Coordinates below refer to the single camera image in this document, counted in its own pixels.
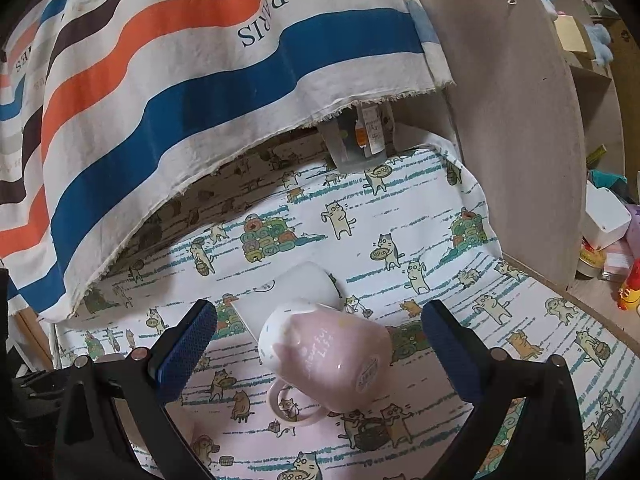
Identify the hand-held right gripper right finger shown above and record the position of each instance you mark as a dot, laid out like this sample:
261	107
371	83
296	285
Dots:
450	355

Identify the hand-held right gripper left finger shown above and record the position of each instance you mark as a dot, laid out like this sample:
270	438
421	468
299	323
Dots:
186	347

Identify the pink cup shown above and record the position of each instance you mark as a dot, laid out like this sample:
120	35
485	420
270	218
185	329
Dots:
325	355

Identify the white cup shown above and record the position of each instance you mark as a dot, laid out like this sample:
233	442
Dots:
300	287

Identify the cat printed tablecloth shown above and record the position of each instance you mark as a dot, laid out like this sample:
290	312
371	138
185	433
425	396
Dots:
380	240

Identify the small jar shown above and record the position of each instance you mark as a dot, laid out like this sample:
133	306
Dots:
590	262

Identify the dark object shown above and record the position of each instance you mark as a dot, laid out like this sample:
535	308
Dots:
22	400

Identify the yellow red toy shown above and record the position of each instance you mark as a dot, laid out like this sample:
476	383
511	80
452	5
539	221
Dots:
628	300

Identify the pink box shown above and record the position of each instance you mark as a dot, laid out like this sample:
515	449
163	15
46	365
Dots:
620	261

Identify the white box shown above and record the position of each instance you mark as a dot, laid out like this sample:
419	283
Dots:
606	217

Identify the clear plastic container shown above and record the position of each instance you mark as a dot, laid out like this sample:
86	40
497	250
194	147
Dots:
357	137

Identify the wooden shelf unit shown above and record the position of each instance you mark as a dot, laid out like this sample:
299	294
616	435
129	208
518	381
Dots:
505	110

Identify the striped cloth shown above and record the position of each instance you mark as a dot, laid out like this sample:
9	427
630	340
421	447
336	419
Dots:
150	85

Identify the yellow notepad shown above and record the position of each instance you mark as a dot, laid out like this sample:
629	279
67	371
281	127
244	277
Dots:
571	34

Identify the blue plush toy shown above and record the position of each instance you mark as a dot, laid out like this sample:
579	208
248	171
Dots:
600	42

